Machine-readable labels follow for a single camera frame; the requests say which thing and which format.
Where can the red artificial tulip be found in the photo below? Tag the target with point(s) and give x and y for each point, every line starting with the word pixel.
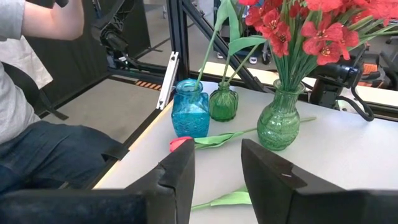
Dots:
pixel 245 42
pixel 217 140

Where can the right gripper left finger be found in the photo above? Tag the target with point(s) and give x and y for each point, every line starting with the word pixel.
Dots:
pixel 93 207

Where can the blue square glass vase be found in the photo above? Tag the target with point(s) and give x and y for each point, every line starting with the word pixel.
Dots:
pixel 190 115

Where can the white aluminium bar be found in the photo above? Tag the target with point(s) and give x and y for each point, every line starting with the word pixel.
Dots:
pixel 168 81

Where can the black floor mat striped edge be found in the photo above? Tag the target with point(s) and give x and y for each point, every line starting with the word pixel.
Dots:
pixel 149 84

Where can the person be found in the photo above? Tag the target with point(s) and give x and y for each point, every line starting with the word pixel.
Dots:
pixel 18 109

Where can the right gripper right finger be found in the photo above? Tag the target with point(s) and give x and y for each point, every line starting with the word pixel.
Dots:
pixel 280 199

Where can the black partition panel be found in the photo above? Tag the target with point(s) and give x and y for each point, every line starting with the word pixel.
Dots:
pixel 71 62

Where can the green glass vase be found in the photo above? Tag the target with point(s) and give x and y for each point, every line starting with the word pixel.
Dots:
pixel 278 124
pixel 223 105

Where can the black metal table frame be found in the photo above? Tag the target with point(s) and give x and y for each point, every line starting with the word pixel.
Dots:
pixel 178 37

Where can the orange shop vacuum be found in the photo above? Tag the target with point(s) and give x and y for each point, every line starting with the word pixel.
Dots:
pixel 370 69

